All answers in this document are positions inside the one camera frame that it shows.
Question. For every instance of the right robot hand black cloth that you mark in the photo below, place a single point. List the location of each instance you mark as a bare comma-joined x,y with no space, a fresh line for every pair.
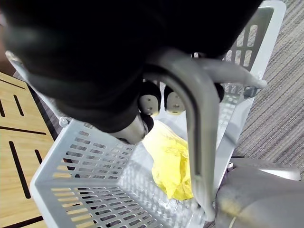
78,47

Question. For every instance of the white slotted plastic basket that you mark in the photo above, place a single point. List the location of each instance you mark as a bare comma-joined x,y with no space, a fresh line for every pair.
95,171

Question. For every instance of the yellow leafy vegetable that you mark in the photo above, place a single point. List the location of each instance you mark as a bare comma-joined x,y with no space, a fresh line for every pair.
169,161

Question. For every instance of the wooden slotted board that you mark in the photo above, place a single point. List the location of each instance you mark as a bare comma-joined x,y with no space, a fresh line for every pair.
21,147

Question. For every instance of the silver robot leg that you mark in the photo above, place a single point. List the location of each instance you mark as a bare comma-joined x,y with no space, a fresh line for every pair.
261,197

